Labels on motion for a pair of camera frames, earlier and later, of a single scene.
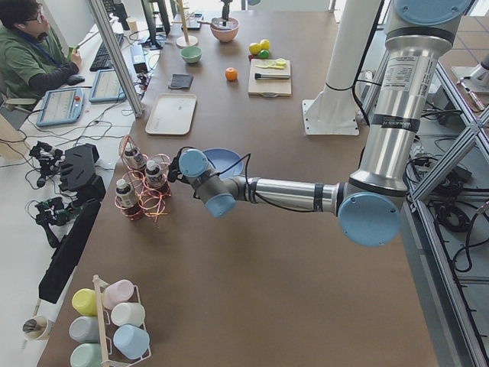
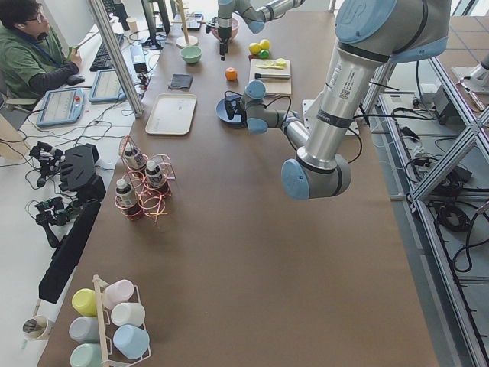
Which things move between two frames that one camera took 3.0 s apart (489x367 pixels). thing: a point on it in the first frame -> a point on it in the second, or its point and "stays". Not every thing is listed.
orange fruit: [231, 73] stays
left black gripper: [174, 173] -> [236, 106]
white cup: [128, 313] stays
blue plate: [225, 162] -> [221, 113]
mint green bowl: [191, 54] stays
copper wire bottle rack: [146, 184] stays
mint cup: [86, 355] stays
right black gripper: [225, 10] -> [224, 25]
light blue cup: [132, 341] stays
